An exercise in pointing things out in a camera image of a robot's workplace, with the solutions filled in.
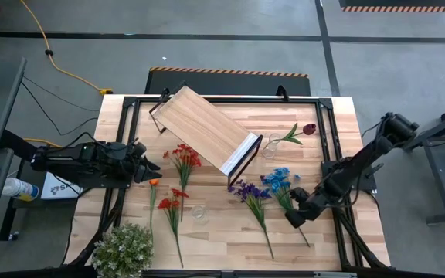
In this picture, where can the orange artificial tulip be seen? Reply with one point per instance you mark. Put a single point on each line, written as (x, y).
(153, 182)

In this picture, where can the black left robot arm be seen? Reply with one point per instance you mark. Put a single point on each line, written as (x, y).
(72, 158)

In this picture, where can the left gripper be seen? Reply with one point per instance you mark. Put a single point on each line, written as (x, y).
(134, 168)

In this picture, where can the dark red artificial tulip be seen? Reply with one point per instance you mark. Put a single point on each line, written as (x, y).
(309, 129)

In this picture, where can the white box with logo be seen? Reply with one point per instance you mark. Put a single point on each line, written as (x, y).
(52, 191)

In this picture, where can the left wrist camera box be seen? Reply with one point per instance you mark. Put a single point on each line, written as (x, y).
(138, 148)

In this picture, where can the clear glass vase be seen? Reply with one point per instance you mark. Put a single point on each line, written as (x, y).
(270, 148)
(199, 214)

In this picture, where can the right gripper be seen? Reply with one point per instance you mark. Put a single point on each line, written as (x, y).
(307, 208)

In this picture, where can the small red artificial flower bunch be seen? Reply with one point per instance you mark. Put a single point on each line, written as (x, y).
(166, 203)

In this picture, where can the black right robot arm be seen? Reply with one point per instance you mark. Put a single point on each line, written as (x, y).
(361, 162)

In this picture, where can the black mat with striped edge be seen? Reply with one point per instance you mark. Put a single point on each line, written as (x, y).
(400, 3)
(226, 83)

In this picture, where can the white spray can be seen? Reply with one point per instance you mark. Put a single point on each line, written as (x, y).
(18, 188)

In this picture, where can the blue artificial flower bunch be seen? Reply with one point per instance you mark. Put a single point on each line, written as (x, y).
(280, 181)

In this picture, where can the purple artificial flower bunch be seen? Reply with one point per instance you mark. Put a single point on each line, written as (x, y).
(251, 191)

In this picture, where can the black desk support beam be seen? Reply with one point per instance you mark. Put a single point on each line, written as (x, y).
(18, 144)

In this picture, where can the green bush with white blossoms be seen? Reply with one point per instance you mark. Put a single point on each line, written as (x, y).
(124, 251)

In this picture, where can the large red artificial flower bunch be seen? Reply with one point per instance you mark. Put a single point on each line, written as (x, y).
(185, 158)

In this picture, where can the wooden shelf with black frame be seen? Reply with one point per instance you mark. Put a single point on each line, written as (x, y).
(203, 127)

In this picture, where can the black frame clamp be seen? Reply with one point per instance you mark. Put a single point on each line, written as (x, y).
(164, 92)
(282, 92)

